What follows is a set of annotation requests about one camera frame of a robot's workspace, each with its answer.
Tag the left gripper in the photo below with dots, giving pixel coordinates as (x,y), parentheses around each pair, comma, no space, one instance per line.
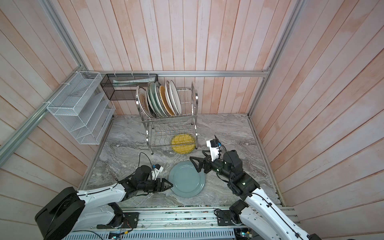
(163,187)

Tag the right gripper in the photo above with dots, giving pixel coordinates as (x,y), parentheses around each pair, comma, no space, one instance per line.
(200,159)

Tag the grey blue round plate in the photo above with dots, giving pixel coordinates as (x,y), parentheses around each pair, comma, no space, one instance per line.
(187,182)

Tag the stainless steel dish rack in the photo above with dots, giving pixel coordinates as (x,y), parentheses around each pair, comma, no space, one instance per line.
(161,130)

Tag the orange woven bamboo plate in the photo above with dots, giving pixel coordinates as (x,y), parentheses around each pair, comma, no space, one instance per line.
(165,102)

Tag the white plate dark lettered rim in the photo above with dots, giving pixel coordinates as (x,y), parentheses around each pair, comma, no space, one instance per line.
(159,100)

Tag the white plate green clover outline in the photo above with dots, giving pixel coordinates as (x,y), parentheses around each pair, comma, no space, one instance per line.
(175,99)

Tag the light green flower plate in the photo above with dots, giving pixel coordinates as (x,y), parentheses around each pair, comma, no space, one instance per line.
(154,102)

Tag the cream plate with red flowers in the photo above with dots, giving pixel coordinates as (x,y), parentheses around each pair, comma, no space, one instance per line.
(153,114)

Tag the white plate orange sunburst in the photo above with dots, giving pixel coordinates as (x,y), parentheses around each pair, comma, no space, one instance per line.
(142,100)

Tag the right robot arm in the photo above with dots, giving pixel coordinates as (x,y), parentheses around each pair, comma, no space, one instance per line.
(254,209)

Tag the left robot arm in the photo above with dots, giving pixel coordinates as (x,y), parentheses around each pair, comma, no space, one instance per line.
(73,210)

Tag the yellow green woven plate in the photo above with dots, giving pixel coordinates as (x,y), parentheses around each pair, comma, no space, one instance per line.
(183,143)

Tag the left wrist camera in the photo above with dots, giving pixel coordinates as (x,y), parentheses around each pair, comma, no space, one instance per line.
(156,170)

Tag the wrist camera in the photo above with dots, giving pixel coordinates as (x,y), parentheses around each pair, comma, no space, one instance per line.
(156,170)
(214,146)

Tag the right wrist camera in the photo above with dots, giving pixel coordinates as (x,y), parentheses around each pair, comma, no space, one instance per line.
(214,146)

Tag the aluminium front rail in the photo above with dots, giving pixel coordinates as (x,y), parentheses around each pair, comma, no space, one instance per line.
(171,218)

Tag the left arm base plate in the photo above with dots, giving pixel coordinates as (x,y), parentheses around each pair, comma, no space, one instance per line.
(130,220)

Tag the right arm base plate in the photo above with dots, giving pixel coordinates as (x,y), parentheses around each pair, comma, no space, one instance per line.
(226,218)

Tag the black wire wall basket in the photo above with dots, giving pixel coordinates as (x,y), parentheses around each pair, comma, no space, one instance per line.
(122,87)

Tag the white wire mesh shelf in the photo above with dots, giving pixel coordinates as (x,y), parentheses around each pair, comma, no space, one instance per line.
(84,113)

